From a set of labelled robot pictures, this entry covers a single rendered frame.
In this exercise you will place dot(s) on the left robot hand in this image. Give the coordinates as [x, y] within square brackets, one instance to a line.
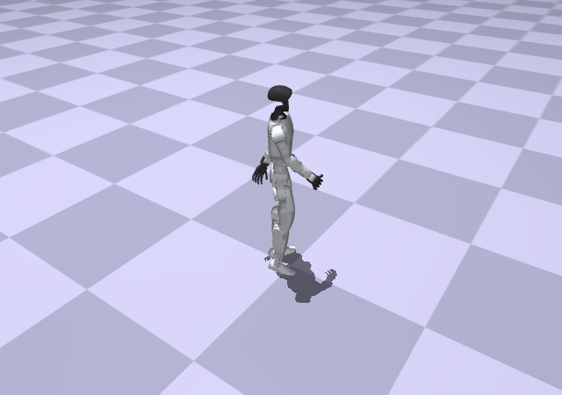
[261, 169]

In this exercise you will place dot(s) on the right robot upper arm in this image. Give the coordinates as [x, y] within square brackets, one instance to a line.
[278, 136]

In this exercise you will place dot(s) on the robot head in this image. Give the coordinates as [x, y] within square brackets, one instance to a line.
[281, 94]

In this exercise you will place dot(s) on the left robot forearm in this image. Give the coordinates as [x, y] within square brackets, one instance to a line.
[267, 155]

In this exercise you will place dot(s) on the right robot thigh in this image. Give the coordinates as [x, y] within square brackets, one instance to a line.
[286, 208]

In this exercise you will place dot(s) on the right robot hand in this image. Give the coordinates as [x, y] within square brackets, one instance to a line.
[317, 181]

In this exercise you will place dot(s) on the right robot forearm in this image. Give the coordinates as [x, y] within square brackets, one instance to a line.
[299, 168]

